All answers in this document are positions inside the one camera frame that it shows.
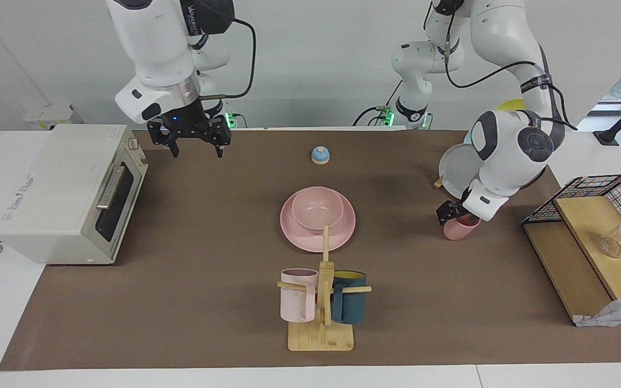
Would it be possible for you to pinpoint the pink plastic cup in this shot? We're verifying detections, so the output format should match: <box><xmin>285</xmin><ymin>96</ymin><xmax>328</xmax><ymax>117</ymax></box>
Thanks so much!
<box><xmin>443</xmin><ymin>214</ymin><xmax>481</xmax><ymax>241</ymax></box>

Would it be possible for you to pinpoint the pink bowl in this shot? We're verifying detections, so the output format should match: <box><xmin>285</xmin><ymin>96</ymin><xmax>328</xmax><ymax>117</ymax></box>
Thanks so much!
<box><xmin>292</xmin><ymin>187</ymin><xmax>344</xmax><ymax>231</ymax></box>

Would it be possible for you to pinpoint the grey plate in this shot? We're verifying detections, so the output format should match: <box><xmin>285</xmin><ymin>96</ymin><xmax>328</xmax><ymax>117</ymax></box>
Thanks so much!
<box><xmin>439</xmin><ymin>143</ymin><xmax>486</xmax><ymax>200</ymax></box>

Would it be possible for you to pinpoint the pink speckled plate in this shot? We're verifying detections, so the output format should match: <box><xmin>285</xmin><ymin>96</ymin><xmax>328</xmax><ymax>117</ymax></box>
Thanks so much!
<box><xmin>280</xmin><ymin>186</ymin><xmax>356</xmax><ymax>253</ymax></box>

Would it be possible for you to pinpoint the white power strip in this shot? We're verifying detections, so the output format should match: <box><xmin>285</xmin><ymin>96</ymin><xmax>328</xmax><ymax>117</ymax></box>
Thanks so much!
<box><xmin>24</xmin><ymin>105</ymin><xmax>82</xmax><ymax>131</ymax></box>

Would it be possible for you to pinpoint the dark teal mug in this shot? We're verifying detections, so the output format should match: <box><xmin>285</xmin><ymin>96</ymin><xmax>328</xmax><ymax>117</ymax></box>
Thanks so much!
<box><xmin>332</xmin><ymin>270</ymin><xmax>368</xmax><ymax>325</ymax></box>

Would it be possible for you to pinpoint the beige toaster oven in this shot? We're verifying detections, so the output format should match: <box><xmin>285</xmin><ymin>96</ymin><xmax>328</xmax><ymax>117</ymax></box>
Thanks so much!
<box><xmin>0</xmin><ymin>124</ymin><xmax>149</xmax><ymax>266</ymax></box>

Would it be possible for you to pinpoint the clear glass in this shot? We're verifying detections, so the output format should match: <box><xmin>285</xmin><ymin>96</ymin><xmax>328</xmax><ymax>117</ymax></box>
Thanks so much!
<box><xmin>598</xmin><ymin>232</ymin><xmax>621</xmax><ymax>259</ymax></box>

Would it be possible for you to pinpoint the brown table mat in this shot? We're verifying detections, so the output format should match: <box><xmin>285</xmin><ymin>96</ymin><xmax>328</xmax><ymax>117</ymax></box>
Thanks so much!
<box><xmin>0</xmin><ymin>129</ymin><xmax>621</xmax><ymax>371</ymax></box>

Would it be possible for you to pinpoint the pale pink mug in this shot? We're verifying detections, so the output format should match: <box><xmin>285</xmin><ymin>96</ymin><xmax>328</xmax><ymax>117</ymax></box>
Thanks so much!
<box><xmin>280</xmin><ymin>268</ymin><xmax>319</xmax><ymax>323</ymax></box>

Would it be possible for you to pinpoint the wooden mug tree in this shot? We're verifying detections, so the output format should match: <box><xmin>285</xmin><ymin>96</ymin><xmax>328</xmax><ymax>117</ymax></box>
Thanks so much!
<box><xmin>277</xmin><ymin>225</ymin><xmax>372</xmax><ymax>352</ymax></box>

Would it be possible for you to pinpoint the black wire basket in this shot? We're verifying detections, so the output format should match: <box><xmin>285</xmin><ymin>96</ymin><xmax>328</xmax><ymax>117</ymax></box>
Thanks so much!
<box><xmin>522</xmin><ymin>174</ymin><xmax>621</xmax><ymax>259</ymax></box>

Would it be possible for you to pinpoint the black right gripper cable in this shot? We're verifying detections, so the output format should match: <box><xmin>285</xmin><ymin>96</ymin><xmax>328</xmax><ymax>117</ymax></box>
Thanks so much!
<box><xmin>197</xmin><ymin>16</ymin><xmax>257</xmax><ymax>100</ymax></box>

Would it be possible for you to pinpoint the wire basket wooden box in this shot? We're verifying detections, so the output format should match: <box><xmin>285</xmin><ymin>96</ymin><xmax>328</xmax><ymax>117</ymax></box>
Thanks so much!
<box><xmin>523</xmin><ymin>195</ymin><xmax>621</xmax><ymax>328</ymax></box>

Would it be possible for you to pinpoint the black base cable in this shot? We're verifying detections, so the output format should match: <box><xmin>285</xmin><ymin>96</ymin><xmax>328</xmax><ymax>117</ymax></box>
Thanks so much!
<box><xmin>353</xmin><ymin>80</ymin><xmax>403</xmax><ymax>127</ymax></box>

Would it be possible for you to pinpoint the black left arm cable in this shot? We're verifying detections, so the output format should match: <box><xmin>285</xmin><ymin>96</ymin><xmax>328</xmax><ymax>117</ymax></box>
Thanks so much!
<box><xmin>424</xmin><ymin>0</ymin><xmax>578</xmax><ymax>133</ymax></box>

